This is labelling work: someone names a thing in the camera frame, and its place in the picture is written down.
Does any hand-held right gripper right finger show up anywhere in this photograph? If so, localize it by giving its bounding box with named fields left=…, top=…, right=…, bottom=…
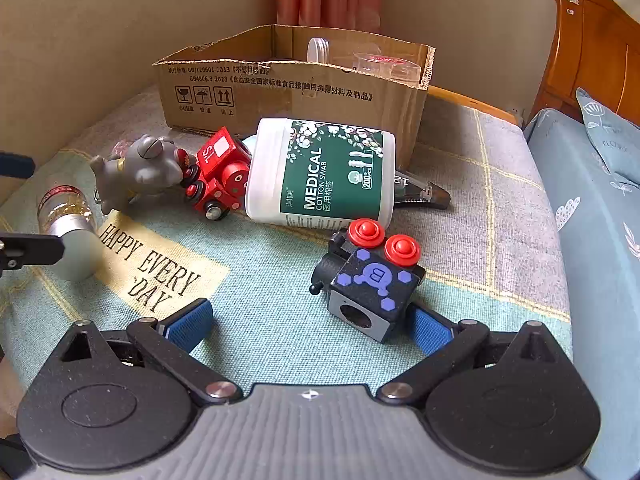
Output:
left=376, top=307, right=572, bottom=405

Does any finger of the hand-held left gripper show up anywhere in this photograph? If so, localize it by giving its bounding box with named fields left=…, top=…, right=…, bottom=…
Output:
left=0, top=232, right=66, bottom=274
left=0, top=151, right=37, bottom=179

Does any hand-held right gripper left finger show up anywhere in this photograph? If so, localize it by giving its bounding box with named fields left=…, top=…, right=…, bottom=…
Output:
left=48, top=298, right=245, bottom=406

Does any glass bottle with silver cap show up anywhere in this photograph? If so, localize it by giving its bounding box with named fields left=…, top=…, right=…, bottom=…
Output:
left=35, top=178, right=105, bottom=282

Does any black cube with red buttons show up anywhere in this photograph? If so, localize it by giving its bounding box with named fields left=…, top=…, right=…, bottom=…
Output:
left=309, top=218, right=427, bottom=344

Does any cardboard box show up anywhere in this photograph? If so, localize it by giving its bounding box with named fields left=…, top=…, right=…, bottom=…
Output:
left=152, top=24, right=436, bottom=170

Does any plaid printed blanket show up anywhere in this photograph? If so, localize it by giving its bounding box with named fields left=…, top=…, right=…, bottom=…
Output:
left=0, top=82, right=574, bottom=413

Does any grey elephant figurine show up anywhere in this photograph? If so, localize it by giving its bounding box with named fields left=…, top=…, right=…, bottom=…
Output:
left=90, top=133, right=187, bottom=215

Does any red toy train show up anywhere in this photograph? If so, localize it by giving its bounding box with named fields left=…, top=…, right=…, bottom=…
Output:
left=184, top=127, right=255, bottom=222

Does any blue patterned bed sheet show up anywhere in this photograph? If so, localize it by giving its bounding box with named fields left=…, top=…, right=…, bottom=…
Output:
left=522, top=107, right=640, bottom=480

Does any white green cotton swab jar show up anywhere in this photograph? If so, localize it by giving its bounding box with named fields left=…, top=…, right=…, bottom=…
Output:
left=244, top=117, right=398, bottom=231

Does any clear plastic container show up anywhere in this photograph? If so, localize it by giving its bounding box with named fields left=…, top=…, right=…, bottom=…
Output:
left=352, top=51, right=420, bottom=86

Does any blue leaf print pillow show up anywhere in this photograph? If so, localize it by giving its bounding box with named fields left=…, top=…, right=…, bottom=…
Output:
left=575, top=87, right=640, bottom=187

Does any white round jar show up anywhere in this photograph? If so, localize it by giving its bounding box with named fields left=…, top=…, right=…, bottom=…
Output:
left=306, top=37, right=331, bottom=64

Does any wooden headboard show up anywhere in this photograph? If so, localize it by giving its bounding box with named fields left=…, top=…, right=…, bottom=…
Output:
left=530, top=0, right=640, bottom=126

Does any wooden bed rail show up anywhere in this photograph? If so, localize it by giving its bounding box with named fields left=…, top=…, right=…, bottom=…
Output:
left=427, top=85, right=521, bottom=127

